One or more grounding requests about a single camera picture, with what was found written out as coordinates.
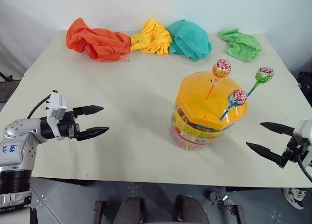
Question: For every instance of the white and black sneaker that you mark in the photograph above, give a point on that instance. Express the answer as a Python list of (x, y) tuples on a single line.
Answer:
[(295, 197)]

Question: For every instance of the brown metal frame piece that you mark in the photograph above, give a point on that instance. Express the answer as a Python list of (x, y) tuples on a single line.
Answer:
[(237, 214), (101, 213)]

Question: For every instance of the crumpled teal cloth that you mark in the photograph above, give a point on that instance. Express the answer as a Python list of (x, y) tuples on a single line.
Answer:
[(190, 40)]

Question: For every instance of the lollipop with blue stick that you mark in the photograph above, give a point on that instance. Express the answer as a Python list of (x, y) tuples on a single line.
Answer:
[(237, 97)]

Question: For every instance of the crumpled yellow cloth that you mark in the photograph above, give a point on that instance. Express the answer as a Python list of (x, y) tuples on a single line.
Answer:
[(152, 37)]

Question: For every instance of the black caster wheel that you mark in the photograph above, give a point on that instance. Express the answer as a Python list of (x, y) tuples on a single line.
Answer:
[(214, 196)]

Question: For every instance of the black equipment beside table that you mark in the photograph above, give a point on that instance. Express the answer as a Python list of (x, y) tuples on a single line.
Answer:
[(306, 86)]

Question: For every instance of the lollipop with orange stick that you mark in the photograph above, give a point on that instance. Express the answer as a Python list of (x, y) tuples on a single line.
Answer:
[(221, 68)]

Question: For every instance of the dark metal stand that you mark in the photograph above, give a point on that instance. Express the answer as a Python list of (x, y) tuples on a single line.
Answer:
[(7, 84)]

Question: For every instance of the lollipop with green stick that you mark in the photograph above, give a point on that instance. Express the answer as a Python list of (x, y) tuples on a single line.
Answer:
[(264, 75)]

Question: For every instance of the crumpled orange cloth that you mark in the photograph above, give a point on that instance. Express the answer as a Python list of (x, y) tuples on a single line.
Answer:
[(97, 42)]

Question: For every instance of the clear plastic candy jar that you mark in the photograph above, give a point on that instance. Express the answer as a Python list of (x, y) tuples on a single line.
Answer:
[(192, 136)]

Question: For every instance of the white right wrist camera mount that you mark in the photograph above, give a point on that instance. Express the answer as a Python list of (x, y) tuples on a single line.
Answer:
[(304, 130)]

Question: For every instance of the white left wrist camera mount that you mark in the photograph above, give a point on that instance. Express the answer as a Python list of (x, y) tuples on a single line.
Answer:
[(57, 104)]

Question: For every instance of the thin orange stick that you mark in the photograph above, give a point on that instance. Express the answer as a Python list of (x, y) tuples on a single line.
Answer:
[(124, 58)]

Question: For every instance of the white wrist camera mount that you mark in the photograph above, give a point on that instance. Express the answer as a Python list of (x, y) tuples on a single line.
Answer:
[(57, 104), (304, 130)]

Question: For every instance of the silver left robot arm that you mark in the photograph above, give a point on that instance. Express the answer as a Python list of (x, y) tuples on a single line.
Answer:
[(17, 146)]

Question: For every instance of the yellow perforated jar lid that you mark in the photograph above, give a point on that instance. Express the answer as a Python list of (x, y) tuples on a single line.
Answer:
[(197, 104)]

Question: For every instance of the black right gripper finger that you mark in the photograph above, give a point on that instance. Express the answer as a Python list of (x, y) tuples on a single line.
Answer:
[(265, 152), (278, 128)]

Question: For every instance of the dark rounded shape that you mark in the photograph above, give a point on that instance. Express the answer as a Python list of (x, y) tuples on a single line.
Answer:
[(129, 210), (191, 210)]

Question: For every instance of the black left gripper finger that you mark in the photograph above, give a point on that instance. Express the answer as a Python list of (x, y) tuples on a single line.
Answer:
[(93, 132), (89, 109)]

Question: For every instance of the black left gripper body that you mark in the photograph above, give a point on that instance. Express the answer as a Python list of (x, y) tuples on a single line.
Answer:
[(68, 126)]

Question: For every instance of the crumpled light green cloth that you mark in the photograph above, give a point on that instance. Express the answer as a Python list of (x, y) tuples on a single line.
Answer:
[(241, 45)]

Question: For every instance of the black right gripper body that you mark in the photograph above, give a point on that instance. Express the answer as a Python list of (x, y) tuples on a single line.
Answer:
[(296, 149)]

